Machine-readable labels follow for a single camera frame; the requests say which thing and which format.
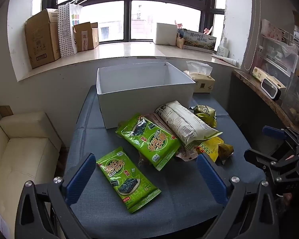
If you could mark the white foam box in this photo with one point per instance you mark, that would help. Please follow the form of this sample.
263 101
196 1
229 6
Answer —
164 33

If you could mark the green gold snack packet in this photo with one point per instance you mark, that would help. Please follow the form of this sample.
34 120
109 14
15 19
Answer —
204 113
226 151

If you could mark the black window frame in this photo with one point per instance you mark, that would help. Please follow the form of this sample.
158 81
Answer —
127 17

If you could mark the white plastic bottle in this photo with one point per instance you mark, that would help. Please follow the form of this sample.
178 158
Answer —
221 48

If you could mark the large brown cardboard box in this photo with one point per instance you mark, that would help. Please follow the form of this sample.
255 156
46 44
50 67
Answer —
41 39

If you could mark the white tube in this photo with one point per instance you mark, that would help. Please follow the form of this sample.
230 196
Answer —
229 60

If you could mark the speckled side counter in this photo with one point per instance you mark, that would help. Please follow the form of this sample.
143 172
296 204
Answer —
259 89

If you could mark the white cardboard box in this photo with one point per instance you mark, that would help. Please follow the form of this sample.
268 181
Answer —
139 107

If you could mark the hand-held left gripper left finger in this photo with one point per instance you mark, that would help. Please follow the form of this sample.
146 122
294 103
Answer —
80 178

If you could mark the polka dot paper bag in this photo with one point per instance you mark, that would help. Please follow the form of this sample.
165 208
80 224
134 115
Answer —
64 34

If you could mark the long white snack packet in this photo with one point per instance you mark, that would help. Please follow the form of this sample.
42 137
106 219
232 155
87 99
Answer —
186 124

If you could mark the pink white snack packet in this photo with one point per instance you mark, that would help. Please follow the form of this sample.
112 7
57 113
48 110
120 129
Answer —
186 155

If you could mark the cream yellow carton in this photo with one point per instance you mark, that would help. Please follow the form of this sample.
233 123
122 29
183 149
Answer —
258 73

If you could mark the white bag with coloured squares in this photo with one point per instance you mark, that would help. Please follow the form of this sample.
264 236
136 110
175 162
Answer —
75 12

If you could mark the clear plastic storage box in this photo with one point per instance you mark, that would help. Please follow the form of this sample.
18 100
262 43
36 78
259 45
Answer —
276 57

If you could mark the beige tissue pack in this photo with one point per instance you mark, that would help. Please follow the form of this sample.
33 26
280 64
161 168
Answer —
201 83

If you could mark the long printed landscape box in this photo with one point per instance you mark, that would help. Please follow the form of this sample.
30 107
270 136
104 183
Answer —
199 41

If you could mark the green seaweed snack packet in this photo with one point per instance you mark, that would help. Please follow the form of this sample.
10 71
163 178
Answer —
124 179
149 142

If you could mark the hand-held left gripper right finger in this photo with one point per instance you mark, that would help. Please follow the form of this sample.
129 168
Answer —
211 179

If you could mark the brown striped snack packet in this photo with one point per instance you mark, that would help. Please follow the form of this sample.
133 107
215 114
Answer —
153 119

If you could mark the yellow snack packet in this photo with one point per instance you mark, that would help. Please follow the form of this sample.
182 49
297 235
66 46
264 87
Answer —
211 148

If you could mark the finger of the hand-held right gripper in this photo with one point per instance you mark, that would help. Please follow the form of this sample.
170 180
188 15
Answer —
274 132
260 158

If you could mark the small brown cardboard box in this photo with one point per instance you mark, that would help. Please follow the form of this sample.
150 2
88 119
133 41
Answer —
84 37

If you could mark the small brown paper packet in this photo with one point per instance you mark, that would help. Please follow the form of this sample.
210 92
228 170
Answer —
180 41

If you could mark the blue tablecloth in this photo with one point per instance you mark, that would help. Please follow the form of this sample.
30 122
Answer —
184 191

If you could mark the cream leather sofa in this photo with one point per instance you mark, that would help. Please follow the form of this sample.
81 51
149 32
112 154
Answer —
22 159

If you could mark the white desk clock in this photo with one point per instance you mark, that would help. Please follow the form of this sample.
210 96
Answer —
270 89

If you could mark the cardboard scrap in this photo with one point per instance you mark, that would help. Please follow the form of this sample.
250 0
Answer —
5 110

